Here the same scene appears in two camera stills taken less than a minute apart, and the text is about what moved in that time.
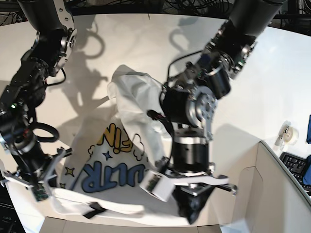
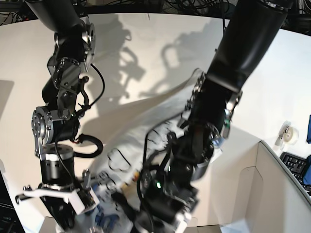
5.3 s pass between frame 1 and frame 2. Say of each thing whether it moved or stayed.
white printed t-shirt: moved
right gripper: moved
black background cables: stayed
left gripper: moved
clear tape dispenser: stayed
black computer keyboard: stayed
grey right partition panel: stayed
